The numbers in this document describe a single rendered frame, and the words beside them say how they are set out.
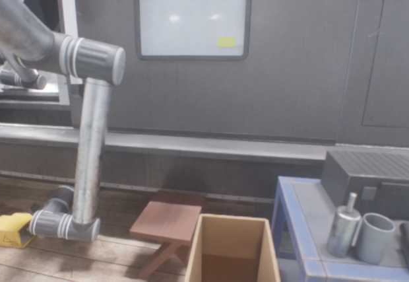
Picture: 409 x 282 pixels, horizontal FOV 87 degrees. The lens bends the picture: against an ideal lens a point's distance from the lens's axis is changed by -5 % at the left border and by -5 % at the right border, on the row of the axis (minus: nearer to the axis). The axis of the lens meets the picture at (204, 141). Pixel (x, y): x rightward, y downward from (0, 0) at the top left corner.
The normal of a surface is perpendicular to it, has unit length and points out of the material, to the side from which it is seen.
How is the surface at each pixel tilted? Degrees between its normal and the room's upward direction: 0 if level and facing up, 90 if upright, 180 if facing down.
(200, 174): 90
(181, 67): 86
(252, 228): 90
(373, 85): 86
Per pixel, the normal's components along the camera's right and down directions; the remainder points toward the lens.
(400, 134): -0.16, 0.27
